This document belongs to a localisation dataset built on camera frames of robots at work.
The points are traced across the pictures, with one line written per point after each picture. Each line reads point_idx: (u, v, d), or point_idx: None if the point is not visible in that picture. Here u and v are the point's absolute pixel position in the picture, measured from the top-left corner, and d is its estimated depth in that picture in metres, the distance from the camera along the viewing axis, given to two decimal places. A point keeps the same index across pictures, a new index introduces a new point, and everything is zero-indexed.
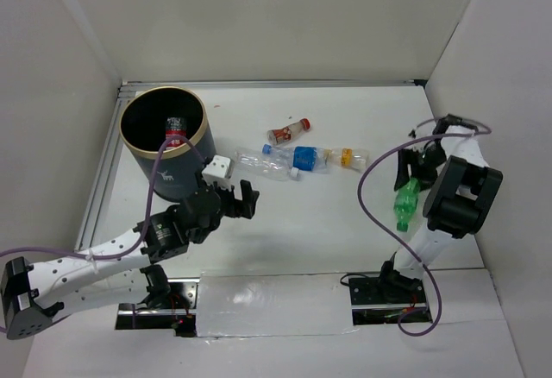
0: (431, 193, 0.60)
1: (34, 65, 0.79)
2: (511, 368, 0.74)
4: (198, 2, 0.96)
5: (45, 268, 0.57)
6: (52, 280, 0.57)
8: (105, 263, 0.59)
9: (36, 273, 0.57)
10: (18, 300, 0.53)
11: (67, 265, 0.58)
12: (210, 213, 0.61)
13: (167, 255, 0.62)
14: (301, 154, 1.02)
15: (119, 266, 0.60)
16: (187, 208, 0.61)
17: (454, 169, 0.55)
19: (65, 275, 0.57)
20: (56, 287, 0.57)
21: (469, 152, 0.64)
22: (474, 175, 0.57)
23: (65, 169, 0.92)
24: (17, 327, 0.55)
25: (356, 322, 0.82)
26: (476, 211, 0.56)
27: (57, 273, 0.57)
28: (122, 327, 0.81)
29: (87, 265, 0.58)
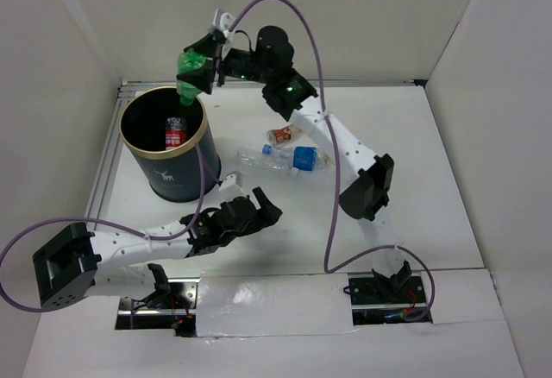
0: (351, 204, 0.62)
1: (34, 64, 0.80)
2: (511, 368, 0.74)
4: (199, 2, 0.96)
5: (105, 238, 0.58)
6: (111, 250, 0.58)
8: (159, 244, 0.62)
9: (98, 240, 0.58)
10: (79, 264, 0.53)
11: (125, 239, 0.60)
12: (248, 218, 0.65)
13: (203, 249, 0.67)
14: (301, 154, 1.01)
15: (166, 250, 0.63)
16: (229, 210, 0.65)
17: (366, 185, 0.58)
19: (125, 248, 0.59)
20: (115, 258, 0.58)
21: (350, 148, 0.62)
22: (371, 168, 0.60)
23: (65, 168, 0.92)
24: (64, 292, 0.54)
25: (356, 322, 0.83)
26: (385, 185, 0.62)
27: (117, 243, 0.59)
28: (122, 327, 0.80)
29: (144, 242, 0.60)
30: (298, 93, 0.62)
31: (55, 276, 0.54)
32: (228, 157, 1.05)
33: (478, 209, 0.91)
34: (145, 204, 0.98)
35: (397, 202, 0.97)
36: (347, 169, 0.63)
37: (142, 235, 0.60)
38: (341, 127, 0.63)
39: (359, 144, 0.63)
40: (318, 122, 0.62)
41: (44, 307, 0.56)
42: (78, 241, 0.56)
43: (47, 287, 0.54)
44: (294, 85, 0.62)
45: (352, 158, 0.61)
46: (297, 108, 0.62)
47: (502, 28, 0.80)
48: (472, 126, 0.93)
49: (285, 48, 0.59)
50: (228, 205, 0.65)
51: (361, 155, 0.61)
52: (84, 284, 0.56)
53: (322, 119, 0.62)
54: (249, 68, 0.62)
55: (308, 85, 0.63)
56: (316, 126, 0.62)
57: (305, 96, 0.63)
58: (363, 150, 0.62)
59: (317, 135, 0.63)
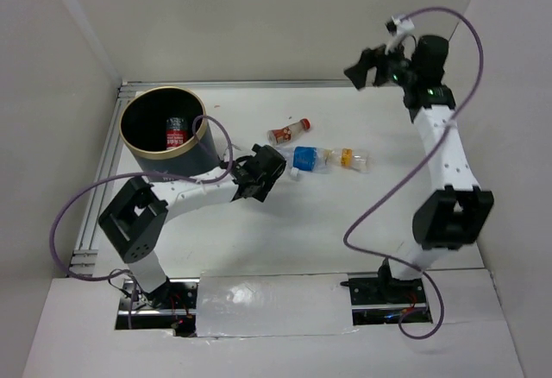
0: (422, 217, 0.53)
1: (33, 64, 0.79)
2: (511, 368, 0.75)
4: (199, 1, 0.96)
5: (163, 185, 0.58)
6: (172, 195, 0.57)
8: (210, 187, 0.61)
9: (159, 188, 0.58)
10: (152, 208, 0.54)
11: (181, 185, 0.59)
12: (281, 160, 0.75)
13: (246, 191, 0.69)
14: (301, 154, 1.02)
15: (218, 192, 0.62)
16: (266, 153, 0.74)
17: (444, 203, 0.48)
19: (183, 192, 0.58)
20: (177, 203, 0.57)
21: (454, 165, 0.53)
22: (463, 195, 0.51)
23: (65, 168, 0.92)
24: (140, 241, 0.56)
25: (356, 322, 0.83)
26: (471, 229, 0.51)
27: (175, 189, 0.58)
28: (122, 328, 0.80)
29: (197, 185, 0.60)
30: (438, 99, 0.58)
31: (130, 229, 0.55)
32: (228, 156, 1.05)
33: None
34: None
35: (397, 202, 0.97)
36: (436, 181, 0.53)
37: (195, 179, 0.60)
38: (459, 145, 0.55)
39: (466, 167, 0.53)
40: (437, 127, 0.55)
41: (128, 258, 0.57)
42: (140, 192, 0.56)
43: (122, 242, 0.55)
44: (435, 91, 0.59)
45: (448, 173, 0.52)
46: (425, 106, 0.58)
47: (502, 28, 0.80)
48: (471, 126, 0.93)
49: (439, 51, 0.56)
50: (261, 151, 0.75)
51: (461, 176, 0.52)
52: (156, 230, 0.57)
53: (440, 125, 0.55)
54: (403, 69, 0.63)
55: (451, 98, 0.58)
56: (433, 129, 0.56)
57: (440, 105, 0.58)
58: (466, 175, 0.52)
59: (429, 140, 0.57)
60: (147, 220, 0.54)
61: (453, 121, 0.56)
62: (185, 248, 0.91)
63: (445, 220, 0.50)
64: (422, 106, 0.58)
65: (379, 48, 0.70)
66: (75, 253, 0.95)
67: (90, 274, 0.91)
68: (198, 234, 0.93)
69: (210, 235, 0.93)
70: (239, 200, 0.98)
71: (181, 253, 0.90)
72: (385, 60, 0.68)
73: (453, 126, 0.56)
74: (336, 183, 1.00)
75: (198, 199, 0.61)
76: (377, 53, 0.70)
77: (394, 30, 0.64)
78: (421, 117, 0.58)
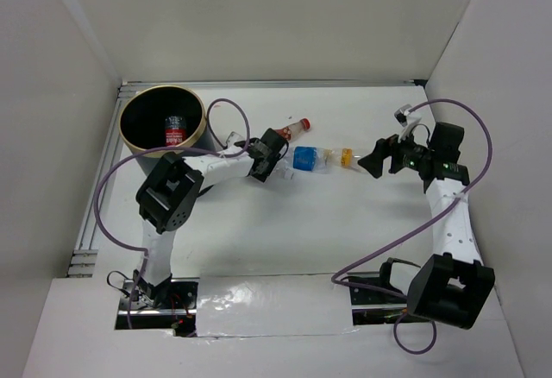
0: (417, 285, 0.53)
1: (34, 64, 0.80)
2: (511, 368, 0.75)
4: (199, 1, 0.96)
5: (195, 159, 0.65)
6: (204, 166, 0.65)
8: (231, 161, 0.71)
9: (191, 160, 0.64)
10: (191, 174, 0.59)
11: (210, 158, 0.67)
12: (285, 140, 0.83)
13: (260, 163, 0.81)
14: (301, 154, 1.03)
15: (236, 166, 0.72)
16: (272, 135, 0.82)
17: (442, 268, 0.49)
19: (212, 164, 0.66)
20: (209, 173, 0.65)
21: (457, 236, 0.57)
22: (463, 268, 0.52)
23: (65, 168, 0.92)
24: (181, 208, 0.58)
25: (356, 322, 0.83)
26: (467, 308, 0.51)
27: (205, 161, 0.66)
28: (121, 327, 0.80)
29: (222, 159, 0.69)
30: (452, 174, 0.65)
31: (172, 198, 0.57)
32: None
33: (476, 210, 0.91)
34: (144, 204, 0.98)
35: (398, 202, 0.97)
36: (438, 246, 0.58)
37: (218, 154, 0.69)
38: (467, 218, 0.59)
39: (469, 241, 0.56)
40: (446, 198, 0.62)
41: (168, 229, 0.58)
42: (173, 167, 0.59)
43: (164, 211, 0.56)
44: (450, 166, 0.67)
45: (449, 241, 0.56)
46: (437, 178, 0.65)
47: (502, 28, 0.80)
48: (471, 125, 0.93)
49: (454, 136, 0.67)
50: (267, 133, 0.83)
51: (461, 248, 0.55)
52: (191, 200, 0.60)
53: (449, 196, 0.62)
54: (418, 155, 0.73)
55: (465, 175, 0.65)
56: (442, 198, 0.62)
57: (454, 178, 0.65)
58: (467, 248, 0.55)
59: (437, 209, 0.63)
60: (189, 186, 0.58)
61: (463, 193, 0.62)
62: (185, 248, 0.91)
63: (439, 292, 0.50)
64: (436, 175, 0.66)
65: (391, 139, 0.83)
66: (75, 253, 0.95)
67: (90, 274, 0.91)
68: (198, 234, 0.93)
69: (210, 235, 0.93)
70: (239, 200, 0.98)
71: (181, 253, 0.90)
72: (398, 148, 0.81)
73: (462, 199, 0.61)
74: (336, 182, 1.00)
75: (222, 173, 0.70)
76: (391, 143, 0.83)
77: (404, 120, 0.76)
78: (433, 187, 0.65)
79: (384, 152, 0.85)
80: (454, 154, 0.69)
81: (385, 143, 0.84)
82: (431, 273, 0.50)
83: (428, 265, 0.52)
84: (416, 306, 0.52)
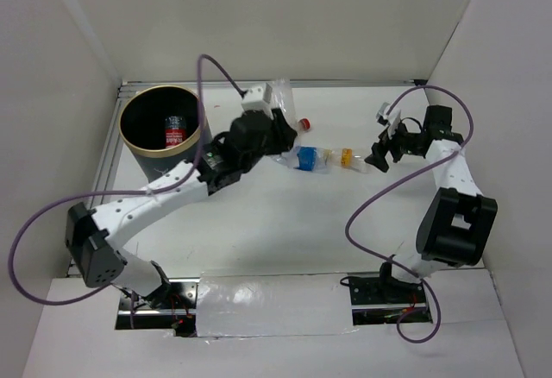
0: (425, 225, 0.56)
1: (33, 64, 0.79)
2: (511, 368, 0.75)
4: (198, 0, 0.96)
5: (107, 209, 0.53)
6: (117, 217, 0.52)
8: (166, 197, 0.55)
9: (101, 213, 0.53)
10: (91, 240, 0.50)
11: (129, 204, 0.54)
12: (263, 133, 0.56)
13: (225, 181, 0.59)
14: (301, 154, 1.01)
15: (178, 198, 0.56)
16: (239, 127, 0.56)
17: (444, 201, 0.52)
19: (131, 212, 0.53)
20: (123, 226, 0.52)
21: (459, 176, 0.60)
22: (467, 203, 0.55)
23: (65, 168, 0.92)
24: (96, 270, 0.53)
25: (356, 322, 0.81)
26: (473, 242, 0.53)
27: (122, 211, 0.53)
28: (122, 327, 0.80)
29: (150, 199, 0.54)
30: (447, 136, 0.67)
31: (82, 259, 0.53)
32: None
33: None
34: None
35: (398, 202, 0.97)
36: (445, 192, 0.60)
37: (144, 192, 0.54)
38: (465, 166, 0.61)
39: (470, 180, 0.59)
40: (446, 152, 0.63)
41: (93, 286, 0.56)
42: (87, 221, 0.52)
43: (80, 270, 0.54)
44: (446, 131, 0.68)
45: (453, 181, 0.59)
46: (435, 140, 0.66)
47: (502, 28, 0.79)
48: (471, 125, 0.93)
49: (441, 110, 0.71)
50: (236, 123, 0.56)
51: (467, 187, 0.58)
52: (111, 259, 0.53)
53: (448, 150, 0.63)
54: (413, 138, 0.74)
55: (460, 137, 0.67)
56: (442, 152, 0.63)
57: (451, 140, 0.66)
58: (470, 185, 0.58)
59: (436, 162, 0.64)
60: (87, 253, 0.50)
61: (461, 148, 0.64)
62: (185, 248, 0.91)
63: (442, 224, 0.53)
64: (434, 139, 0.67)
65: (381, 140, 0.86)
66: None
67: None
68: (198, 235, 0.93)
69: (210, 235, 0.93)
70: (239, 200, 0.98)
71: (180, 253, 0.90)
72: (392, 145, 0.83)
73: (461, 153, 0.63)
74: (337, 183, 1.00)
75: (156, 212, 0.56)
76: (384, 143, 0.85)
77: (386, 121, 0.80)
78: (430, 147, 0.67)
79: (381, 151, 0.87)
80: (448, 124, 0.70)
81: (379, 143, 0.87)
82: (437, 205, 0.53)
83: (434, 201, 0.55)
84: (423, 247, 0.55)
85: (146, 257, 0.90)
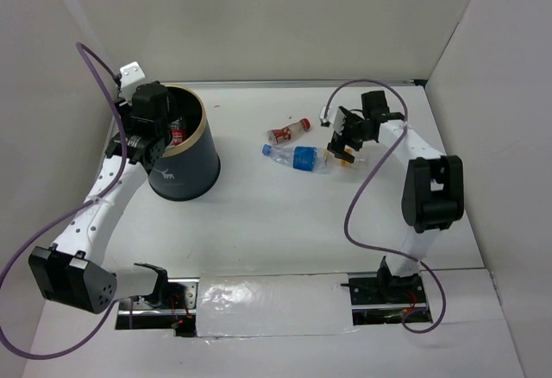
0: (410, 198, 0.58)
1: (34, 64, 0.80)
2: (511, 368, 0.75)
4: (198, 1, 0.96)
5: (68, 236, 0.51)
6: (84, 235, 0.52)
8: (112, 194, 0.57)
9: (65, 243, 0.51)
10: (74, 264, 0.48)
11: (85, 218, 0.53)
12: (165, 91, 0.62)
13: (153, 154, 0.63)
14: (301, 154, 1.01)
15: (125, 188, 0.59)
16: (142, 97, 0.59)
17: (419, 171, 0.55)
19: (92, 223, 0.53)
20: (93, 238, 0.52)
21: (419, 146, 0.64)
22: (435, 166, 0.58)
23: (65, 168, 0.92)
24: (94, 291, 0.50)
25: (356, 322, 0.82)
26: (454, 199, 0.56)
27: (82, 228, 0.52)
28: (121, 327, 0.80)
29: (101, 204, 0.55)
30: (389, 117, 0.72)
31: (72, 292, 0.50)
32: (228, 155, 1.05)
33: (477, 209, 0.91)
34: (144, 204, 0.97)
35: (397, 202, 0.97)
36: None
37: (90, 202, 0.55)
38: (417, 136, 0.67)
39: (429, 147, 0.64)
40: (397, 131, 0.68)
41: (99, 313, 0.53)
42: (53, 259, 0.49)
43: (77, 302, 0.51)
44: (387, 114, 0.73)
45: (417, 153, 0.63)
46: (383, 122, 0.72)
47: (502, 28, 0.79)
48: (471, 125, 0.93)
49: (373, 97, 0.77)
50: (137, 97, 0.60)
51: (429, 153, 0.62)
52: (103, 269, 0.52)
53: (398, 129, 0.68)
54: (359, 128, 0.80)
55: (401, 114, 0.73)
56: (394, 132, 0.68)
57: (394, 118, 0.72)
58: (431, 151, 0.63)
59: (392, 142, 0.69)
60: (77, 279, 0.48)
61: (406, 122, 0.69)
62: (185, 248, 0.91)
63: (427, 192, 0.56)
64: (380, 123, 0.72)
65: (334, 138, 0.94)
66: None
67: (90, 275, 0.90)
68: (197, 234, 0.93)
69: (209, 234, 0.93)
70: (239, 200, 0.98)
71: (180, 253, 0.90)
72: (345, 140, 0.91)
73: (409, 127, 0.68)
74: (337, 182, 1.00)
75: (113, 215, 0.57)
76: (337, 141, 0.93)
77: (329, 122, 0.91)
78: (381, 132, 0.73)
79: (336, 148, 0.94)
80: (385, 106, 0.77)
81: (334, 143, 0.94)
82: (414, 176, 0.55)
83: (410, 175, 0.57)
84: (415, 219, 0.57)
85: (147, 257, 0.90)
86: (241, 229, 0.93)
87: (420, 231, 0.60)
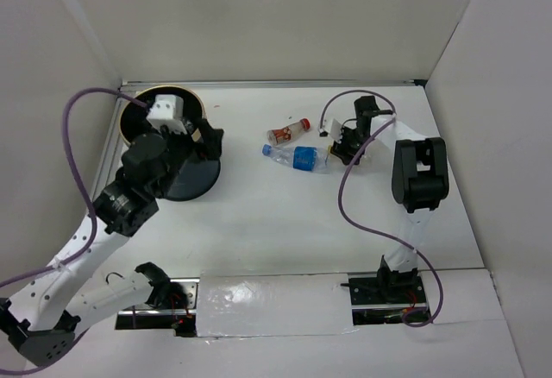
0: (397, 180, 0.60)
1: (33, 63, 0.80)
2: (511, 368, 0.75)
4: (197, 1, 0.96)
5: (21, 296, 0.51)
6: (34, 303, 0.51)
8: (77, 262, 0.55)
9: (17, 305, 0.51)
10: (17, 333, 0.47)
11: (41, 283, 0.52)
12: (158, 155, 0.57)
13: (139, 217, 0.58)
14: (301, 154, 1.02)
15: (92, 257, 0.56)
16: (130, 160, 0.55)
17: (404, 151, 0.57)
19: (47, 292, 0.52)
20: (44, 308, 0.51)
21: (406, 131, 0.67)
22: (422, 148, 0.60)
23: (65, 168, 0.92)
24: (37, 355, 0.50)
25: (356, 322, 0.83)
26: (440, 179, 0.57)
27: (36, 293, 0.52)
28: (123, 327, 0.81)
29: (62, 273, 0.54)
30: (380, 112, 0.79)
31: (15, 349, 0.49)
32: (228, 156, 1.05)
33: (477, 210, 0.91)
34: None
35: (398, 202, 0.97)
36: None
37: (52, 267, 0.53)
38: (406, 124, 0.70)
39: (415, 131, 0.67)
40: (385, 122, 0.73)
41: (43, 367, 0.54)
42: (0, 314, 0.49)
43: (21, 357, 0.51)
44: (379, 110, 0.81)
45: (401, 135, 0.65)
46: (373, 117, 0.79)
47: (502, 28, 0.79)
48: (471, 124, 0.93)
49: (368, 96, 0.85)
50: (129, 158, 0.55)
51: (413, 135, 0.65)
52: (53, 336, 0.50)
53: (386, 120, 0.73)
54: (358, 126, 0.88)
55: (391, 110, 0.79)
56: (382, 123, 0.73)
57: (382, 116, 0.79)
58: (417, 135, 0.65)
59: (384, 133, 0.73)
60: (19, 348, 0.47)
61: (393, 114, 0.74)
62: (185, 248, 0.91)
63: (414, 171, 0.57)
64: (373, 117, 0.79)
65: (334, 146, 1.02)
66: None
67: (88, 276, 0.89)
68: (197, 234, 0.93)
69: (209, 234, 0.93)
70: (239, 199, 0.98)
71: (180, 253, 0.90)
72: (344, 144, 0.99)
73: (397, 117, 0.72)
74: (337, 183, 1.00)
75: (75, 280, 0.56)
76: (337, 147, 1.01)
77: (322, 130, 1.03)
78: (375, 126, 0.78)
79: (342, 152, 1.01)
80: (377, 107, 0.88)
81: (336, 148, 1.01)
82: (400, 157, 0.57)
83: (397, 154, 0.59)
84: (401, 198, 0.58)
85: (147, 257, 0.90)
86: (241, 230, 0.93)
87: (410, 211, 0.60)
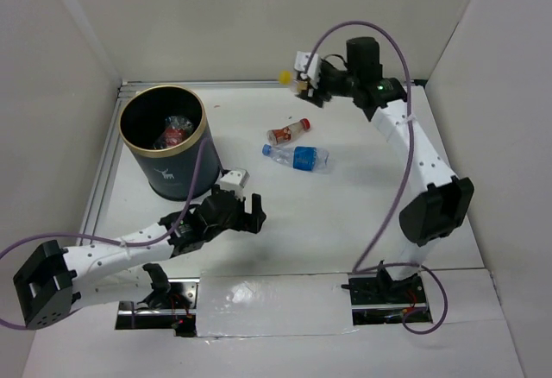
0: (410, 218, 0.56)
1: (34, 63, 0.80)
2: (511, 368, 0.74)
4: (198, 0, 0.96)
5: (80, 252, 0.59)
6: (87, 262, 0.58)
8: (137, 250, 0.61)
9: (73, 255, 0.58)
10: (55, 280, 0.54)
11: (101, 250, 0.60)
12: (229, 211, 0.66)
13: (187, 248, 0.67)
14: (301, 154, 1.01)
15: (147, 255, 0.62)
16: (210, 204, 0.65)
17: (434, 204, 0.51)
19: (100, 260, 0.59)
20: (90, 271, 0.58)
21: (428, 160, 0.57)
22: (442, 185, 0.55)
23: (65, 168, 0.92)
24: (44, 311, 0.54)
25: (356, 322, 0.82)
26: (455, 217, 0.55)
27: (92, 256, 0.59)
28: (122, 327, 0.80)
29: (121, 250, 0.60)
30: (387, 92, 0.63)
31: (36, 295, 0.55)
32: (228, 156, 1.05)
33: (477, 210, 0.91)
34: (145, 205, 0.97)
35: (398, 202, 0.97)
36: (417, 180, 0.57)
37: (118, 242, 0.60)
38: (425, 139, 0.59)
39: (438, 159, 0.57)
40: (400, 124, 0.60)
41: (34, 327, 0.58)
42: (53, 260, 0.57)
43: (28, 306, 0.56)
44: (385, 85, 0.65)
45: (425, 171, 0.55)
46: (381, 106, 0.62)
47: (502, 28, 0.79)
48: (471, 124, 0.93)
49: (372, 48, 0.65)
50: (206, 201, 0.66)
51: (436, 170, 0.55)
52: (64, 299, 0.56)
53: (402, 122, 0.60)
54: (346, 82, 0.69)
55: (398, 88, 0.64)
56: (397, 127, 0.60)
57: (394, 98, 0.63)
58: (440, 167, 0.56)
59: (395, 137, 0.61)
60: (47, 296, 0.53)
61: (412, 116, 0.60)
62: None
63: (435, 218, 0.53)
64: (379, 107, 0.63)
65: None
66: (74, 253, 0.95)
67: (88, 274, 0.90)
68: None
69: None
70: None
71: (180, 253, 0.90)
72: None
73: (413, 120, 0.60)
74: (337, 183, 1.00)
75: (124, 264, 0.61)
76: None
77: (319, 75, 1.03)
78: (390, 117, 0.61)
79: None
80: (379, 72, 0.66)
81: None
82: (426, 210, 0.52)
83: (417, 198, 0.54)
84: (415, 236, 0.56)
85: None
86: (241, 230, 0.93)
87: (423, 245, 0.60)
